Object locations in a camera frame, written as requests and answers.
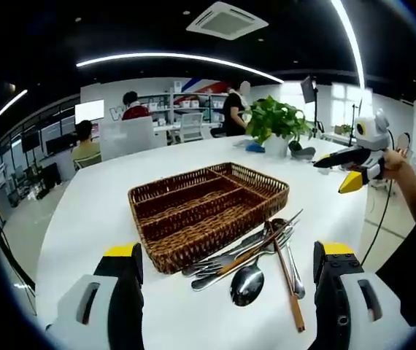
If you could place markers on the long ceiling light strip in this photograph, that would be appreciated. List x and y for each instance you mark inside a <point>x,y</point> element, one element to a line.
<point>179,57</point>

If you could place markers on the green potted plant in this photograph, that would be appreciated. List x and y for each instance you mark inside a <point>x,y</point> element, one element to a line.
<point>277,122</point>

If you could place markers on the short ceiling light strip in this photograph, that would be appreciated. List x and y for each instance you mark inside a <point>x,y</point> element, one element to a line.
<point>11,103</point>

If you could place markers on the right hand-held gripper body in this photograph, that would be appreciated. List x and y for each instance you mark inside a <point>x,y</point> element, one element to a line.
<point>372,129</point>

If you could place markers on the black and grey object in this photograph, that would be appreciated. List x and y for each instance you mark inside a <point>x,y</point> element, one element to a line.
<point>303,151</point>

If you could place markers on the studio light on stand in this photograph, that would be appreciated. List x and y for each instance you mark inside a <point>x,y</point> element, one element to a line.
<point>309,91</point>

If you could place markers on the brown wicker storage basket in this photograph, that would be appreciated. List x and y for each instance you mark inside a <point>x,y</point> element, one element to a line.
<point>193,208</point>

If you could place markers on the silver spoon with large bowl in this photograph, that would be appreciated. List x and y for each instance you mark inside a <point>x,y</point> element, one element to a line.
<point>247,286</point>

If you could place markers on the white storage shelf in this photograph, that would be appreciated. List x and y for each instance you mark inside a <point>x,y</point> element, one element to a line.
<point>197,104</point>

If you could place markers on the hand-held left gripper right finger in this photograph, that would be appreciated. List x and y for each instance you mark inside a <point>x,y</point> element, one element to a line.
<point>339,313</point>

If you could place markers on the white office chair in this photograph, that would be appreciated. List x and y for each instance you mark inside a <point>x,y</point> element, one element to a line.
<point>192,127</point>

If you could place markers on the ceiling air vent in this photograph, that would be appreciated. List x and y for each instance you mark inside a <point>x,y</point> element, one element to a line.
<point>226,20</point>

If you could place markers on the small silver spoon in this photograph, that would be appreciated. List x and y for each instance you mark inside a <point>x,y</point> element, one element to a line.
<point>280,225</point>

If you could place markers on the round brown mirror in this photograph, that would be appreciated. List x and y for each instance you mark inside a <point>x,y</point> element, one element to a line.
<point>404,141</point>

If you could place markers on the curved ceiling light strip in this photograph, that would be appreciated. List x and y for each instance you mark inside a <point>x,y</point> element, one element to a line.
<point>352,40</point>

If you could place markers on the silver knife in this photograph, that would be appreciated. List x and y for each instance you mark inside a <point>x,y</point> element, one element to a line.
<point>211,280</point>

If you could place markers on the small blue object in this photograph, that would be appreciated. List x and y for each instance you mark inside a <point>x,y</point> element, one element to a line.
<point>255,147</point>

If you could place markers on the white monitor screen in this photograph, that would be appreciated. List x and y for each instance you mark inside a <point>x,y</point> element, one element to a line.
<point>89,111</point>

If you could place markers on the person's right hand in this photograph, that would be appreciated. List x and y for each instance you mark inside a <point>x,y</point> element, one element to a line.
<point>394,162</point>

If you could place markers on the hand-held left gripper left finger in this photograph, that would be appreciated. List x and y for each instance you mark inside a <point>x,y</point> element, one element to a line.
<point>120,313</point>

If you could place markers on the white partition panel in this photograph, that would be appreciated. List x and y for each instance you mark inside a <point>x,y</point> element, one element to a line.
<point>127,136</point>

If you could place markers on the silver fork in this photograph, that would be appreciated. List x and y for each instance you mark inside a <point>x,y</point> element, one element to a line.
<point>200,268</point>

